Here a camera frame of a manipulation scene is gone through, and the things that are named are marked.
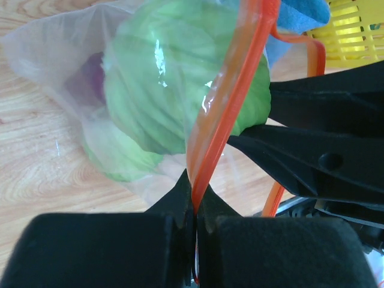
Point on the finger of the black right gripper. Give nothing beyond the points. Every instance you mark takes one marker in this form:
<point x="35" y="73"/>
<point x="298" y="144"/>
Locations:
<point x="349" y="102"/>

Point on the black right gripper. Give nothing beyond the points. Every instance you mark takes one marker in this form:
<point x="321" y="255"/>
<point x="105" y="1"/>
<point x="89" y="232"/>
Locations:
<point x="328" y="166"/>

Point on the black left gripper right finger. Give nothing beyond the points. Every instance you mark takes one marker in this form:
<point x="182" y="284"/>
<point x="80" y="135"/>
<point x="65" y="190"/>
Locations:
<point x="237" y="251"/>

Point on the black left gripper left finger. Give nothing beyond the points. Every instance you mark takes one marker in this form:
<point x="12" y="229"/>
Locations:
<point x="126" y="249"/>

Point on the clear zip top bag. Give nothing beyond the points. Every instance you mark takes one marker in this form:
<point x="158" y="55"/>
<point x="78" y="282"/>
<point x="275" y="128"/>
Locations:
<point x="51" y="52"/>

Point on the purple eggplant toy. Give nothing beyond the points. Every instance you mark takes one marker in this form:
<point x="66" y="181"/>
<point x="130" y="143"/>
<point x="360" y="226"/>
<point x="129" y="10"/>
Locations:
<point x="94" y="75"/>

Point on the green cabbage toy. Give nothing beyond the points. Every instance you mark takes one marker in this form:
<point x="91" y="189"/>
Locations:
<point x="160" y="66"/>
<point x="113" y="152"/>

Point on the yellow plastic basket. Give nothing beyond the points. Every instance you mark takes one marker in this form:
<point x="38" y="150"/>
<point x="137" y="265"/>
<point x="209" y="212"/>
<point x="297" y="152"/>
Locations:
<point x="353" y="36"/>

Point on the blue crumpled cloth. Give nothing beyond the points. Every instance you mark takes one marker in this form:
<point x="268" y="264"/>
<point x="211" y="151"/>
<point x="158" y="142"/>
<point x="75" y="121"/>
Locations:
<point x="296" y="16"/>

